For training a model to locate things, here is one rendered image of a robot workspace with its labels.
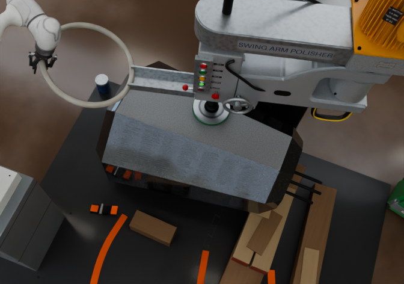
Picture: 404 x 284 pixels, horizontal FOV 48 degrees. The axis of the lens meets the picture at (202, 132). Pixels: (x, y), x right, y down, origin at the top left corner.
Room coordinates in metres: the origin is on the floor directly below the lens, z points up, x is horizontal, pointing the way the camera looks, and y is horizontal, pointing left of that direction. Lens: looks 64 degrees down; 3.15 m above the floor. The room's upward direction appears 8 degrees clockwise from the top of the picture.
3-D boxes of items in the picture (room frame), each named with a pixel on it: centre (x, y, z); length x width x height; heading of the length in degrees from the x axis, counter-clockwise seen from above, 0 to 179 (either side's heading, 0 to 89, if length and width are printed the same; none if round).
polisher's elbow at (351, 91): (1.27, -0.69, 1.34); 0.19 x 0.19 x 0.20
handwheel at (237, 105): (1.14, -0.16, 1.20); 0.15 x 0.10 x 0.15; 91
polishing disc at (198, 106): (1.26, -0.03, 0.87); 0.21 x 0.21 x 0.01
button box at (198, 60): (1.14, 0.03, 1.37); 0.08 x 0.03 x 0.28; 91
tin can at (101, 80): (1.77, 0.82, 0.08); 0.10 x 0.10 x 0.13
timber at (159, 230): (0.70, 0.24, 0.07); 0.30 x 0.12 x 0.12; 74
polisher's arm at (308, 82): (1.25, -0.43, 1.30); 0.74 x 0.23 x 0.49; 91
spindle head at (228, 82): (1.26, -0.11, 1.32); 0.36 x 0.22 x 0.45; 91
